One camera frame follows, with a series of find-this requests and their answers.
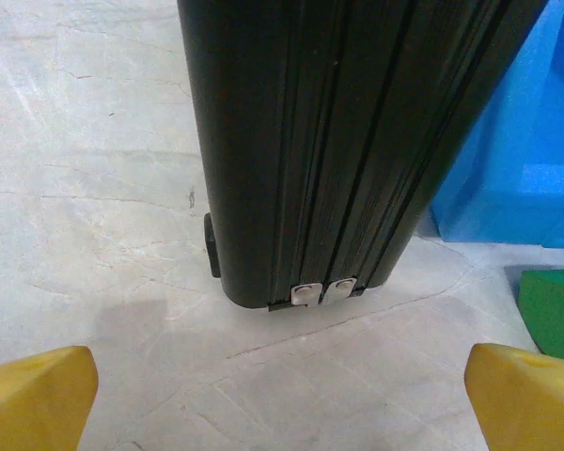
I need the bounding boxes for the green lego brick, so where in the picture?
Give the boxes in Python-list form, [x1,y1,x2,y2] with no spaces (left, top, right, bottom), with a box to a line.
[516,268,564,365]

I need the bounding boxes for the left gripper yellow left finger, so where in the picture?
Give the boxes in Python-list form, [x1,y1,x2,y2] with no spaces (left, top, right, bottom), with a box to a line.
[0,345,100,451]

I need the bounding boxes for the black hard carrying case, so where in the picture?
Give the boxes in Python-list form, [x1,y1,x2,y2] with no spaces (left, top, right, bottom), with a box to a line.
[176,0,554,314]

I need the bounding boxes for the blue plastic bin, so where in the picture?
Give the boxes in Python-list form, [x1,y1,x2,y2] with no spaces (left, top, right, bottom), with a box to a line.
[427,0,564,250]

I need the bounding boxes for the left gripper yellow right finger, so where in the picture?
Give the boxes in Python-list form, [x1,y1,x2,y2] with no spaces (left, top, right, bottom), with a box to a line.
[463,342,564,451]

